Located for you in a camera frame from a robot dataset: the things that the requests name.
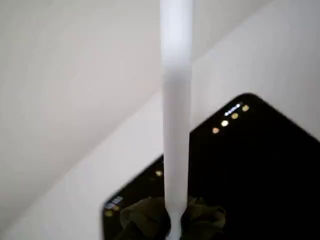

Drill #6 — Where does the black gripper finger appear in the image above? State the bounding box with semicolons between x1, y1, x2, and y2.
116;196;173;240
179;196;227;240

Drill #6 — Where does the white stylus pen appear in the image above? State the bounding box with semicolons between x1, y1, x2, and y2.
159;0;195;240

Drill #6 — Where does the black induction cooktop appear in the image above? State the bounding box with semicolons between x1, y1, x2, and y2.
101;92;320;240

